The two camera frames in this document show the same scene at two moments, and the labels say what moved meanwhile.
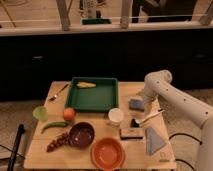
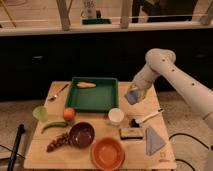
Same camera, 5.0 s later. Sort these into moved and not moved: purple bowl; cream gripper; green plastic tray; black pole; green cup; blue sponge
Moved: cream gripper; blue sponge
Not moved: black pole; green plastic tray; purple bowl; green cup
